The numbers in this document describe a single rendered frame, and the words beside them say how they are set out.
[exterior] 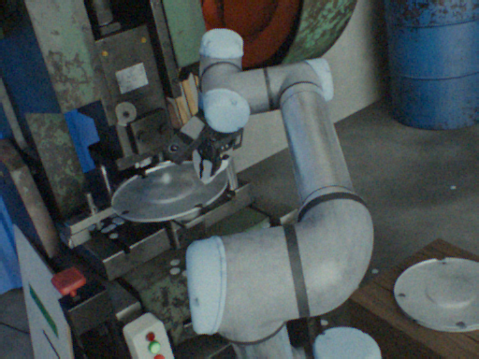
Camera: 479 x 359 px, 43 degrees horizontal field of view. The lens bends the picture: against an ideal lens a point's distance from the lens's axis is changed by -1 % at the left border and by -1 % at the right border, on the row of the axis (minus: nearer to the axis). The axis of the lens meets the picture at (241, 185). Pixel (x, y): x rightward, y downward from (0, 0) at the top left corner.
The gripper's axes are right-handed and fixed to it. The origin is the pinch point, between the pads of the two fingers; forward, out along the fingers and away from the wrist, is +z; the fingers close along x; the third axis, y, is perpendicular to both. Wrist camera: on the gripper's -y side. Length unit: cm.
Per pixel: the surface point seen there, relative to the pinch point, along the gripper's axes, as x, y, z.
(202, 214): -2.4, -1.2, 8.5
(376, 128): 60, 188, 125
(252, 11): 28.0, 38.5, -14.3
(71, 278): 3.6, -31.5, 13.1
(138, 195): 17.2, -4.7, 17.3
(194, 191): 7.2, 4.4, 12.8
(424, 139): 31, 187, 112
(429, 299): -44, 44, 36
